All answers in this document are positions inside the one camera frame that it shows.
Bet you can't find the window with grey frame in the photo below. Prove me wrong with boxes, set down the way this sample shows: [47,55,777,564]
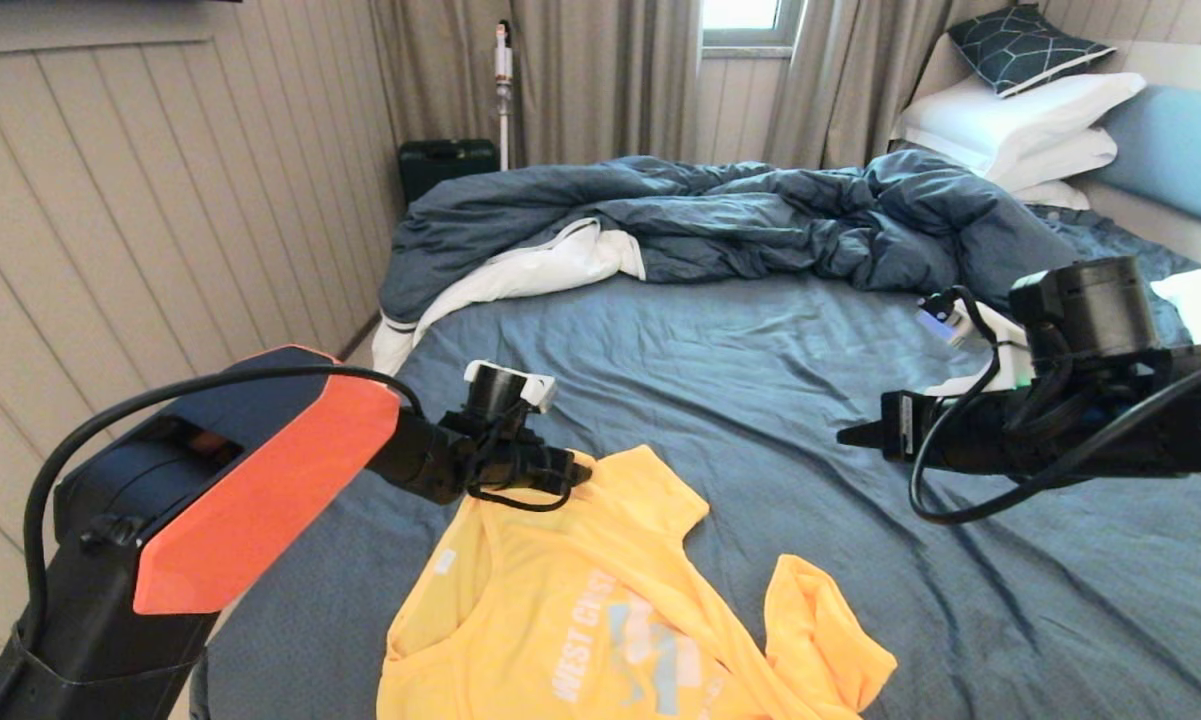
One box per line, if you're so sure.
[700,0,806,56]

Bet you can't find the white stick vacuum cleaner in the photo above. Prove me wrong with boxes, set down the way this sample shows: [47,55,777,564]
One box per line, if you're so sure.
[493,22,516,171]

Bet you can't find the dark blue crumpled duvet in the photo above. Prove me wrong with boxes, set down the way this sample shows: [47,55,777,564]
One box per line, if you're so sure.
[379,150,1103,326]

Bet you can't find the beige curtain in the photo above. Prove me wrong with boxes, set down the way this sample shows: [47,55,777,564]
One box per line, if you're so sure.
[368,0,701,169]
[763,0,1016,169]

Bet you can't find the dark patterned cushion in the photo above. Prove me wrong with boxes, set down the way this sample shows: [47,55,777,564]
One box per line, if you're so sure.
[946,3,1116,98]

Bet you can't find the beige headboard frame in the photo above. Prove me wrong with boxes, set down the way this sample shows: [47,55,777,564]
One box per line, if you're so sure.
[890,35,1201,269]

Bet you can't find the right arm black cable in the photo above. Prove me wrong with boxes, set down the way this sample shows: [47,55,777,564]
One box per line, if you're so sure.
[908,287,1201,526]

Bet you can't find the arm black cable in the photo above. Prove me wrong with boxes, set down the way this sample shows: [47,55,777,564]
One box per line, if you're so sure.
[908,287,1201,526]
[22,365,426,651]

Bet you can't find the yellow printed t-shirt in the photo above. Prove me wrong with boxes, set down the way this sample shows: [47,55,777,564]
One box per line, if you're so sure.
[377,445,899,720]

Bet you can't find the blue headboard cushion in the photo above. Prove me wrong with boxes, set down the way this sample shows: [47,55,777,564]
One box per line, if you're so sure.
[1095,84,1201,236]

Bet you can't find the large white pillow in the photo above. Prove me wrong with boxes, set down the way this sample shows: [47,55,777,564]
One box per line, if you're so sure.
[895,70,1148,161]

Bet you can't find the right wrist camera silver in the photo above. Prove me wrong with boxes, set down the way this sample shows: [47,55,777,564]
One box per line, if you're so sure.
[915,295,976,348]

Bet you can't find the grey-blue bed sheet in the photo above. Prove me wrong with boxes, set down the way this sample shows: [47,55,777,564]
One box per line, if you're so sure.
[188,205,1201,720]

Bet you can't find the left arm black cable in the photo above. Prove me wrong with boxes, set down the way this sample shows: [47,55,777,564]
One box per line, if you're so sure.
[22,365,426,651]

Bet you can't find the dark green hard case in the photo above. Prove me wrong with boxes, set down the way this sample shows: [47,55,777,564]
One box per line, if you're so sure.
[398,139,501,206]

